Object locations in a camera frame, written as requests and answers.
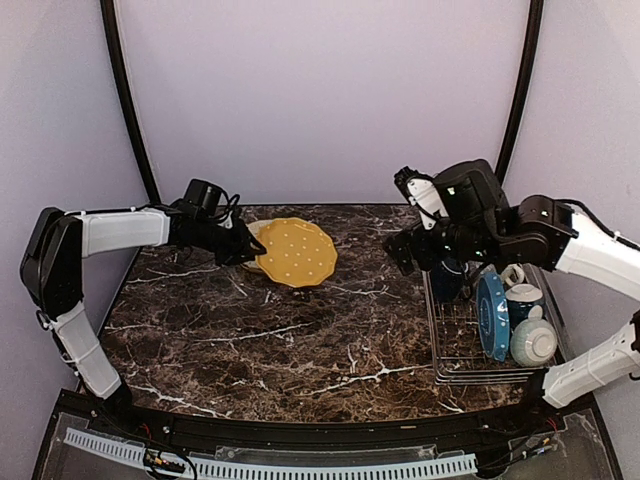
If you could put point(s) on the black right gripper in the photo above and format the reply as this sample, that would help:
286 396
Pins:
401 251

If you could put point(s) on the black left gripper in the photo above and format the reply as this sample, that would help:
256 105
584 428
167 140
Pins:
241 246

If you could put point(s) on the cream bird pattern plate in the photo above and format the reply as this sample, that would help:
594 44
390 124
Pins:
254 228

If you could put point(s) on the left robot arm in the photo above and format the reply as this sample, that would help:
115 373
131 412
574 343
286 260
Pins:
52 269

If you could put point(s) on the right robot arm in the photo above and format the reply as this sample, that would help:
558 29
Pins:
555 236

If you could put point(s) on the dark blue mug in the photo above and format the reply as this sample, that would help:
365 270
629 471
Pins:
447 279

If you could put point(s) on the teal and white mug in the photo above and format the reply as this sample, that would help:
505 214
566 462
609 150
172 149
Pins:
521 295

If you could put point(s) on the blue polka dot plate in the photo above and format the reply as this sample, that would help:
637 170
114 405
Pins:
493 316

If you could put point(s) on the pale green ribbed bowl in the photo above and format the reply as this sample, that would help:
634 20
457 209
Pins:
533 343

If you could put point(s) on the small circuit board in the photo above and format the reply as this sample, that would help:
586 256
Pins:
157 464

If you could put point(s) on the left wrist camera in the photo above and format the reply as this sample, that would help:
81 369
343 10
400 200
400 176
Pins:
200 200

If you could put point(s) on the metal wire dish rack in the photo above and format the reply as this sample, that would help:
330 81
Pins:
457 354

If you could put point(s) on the black front rail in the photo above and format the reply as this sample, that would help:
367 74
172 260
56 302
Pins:
477 429

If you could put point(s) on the white slotted cable duct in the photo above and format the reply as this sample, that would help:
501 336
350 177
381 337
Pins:
246 463

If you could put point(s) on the black frame post right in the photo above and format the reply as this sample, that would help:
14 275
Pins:
525 71

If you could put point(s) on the black frame post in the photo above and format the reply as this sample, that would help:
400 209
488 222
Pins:
525 71
126 101

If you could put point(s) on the black frame post left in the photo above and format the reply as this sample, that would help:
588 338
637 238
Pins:
126 101

